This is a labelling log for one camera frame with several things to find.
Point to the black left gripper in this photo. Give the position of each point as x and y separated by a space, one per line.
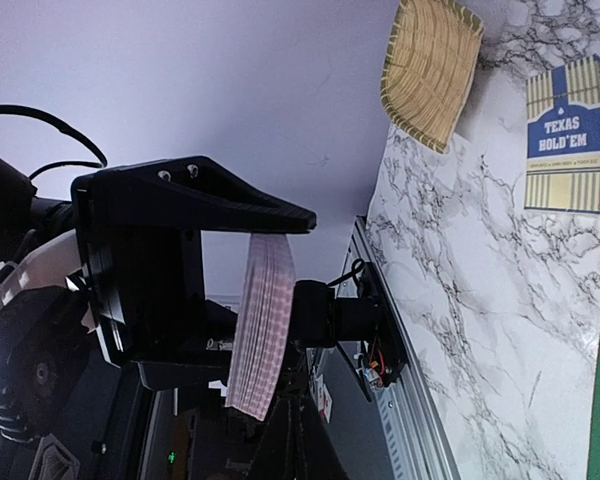
138 229

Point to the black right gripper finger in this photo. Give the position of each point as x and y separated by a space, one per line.
295 445

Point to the red-backed card deck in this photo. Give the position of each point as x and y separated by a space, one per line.
262 325

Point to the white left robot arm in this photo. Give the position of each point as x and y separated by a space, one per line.
23 212

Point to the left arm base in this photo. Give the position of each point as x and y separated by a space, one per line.
352 314

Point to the woven bamboo tray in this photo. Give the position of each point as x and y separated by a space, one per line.
429 68

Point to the blue gold card box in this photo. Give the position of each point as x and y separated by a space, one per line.
563 139

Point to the aluminium front rail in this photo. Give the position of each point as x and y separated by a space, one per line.
414 438

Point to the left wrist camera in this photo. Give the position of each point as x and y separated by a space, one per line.
44 351

